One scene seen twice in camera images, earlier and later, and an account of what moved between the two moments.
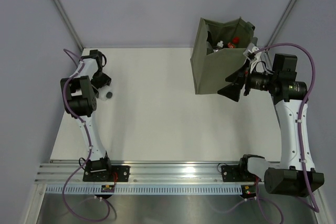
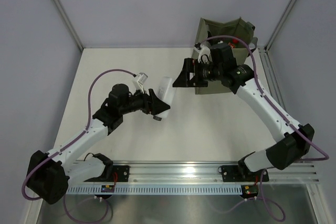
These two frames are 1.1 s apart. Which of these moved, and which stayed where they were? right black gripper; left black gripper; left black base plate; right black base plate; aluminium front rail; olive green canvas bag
Moved: right black gripper; left black gripper
Stayed: left black base plate; aluminium front rail; olive green canvas bag; right black base plate
